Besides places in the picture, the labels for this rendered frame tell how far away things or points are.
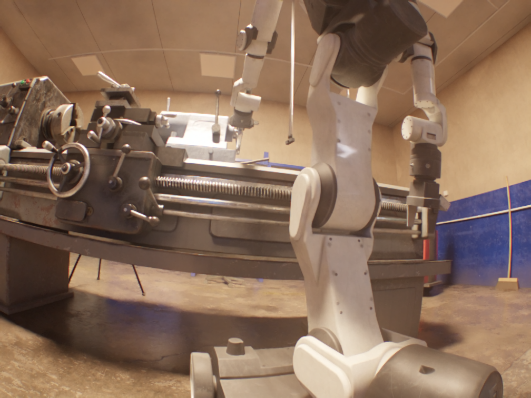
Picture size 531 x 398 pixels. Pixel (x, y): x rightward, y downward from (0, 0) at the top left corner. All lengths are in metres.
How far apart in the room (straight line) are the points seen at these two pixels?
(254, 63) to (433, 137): 0.65
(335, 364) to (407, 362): 0.11
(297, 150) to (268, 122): 0.78
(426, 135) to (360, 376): 0.55
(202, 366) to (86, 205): 0.66
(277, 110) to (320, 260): 4.65
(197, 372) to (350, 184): 0.55
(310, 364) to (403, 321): 0.91
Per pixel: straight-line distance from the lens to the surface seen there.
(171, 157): 1.04
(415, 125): 0.66
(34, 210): 1.39
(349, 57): 0.59
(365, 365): 0.40
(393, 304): 1.25
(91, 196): 0.98
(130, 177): 0.92
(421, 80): 0.74
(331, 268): 0.49
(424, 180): 0.66
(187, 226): 1.01
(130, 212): 0.85
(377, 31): 0.55
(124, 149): 0.88
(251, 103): 1.03
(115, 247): 0.91
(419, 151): 0.67
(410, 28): 0.52
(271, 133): 4.77
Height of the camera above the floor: 0.50
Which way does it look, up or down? 11 degrees up
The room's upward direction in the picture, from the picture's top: 4 degrees clockwise
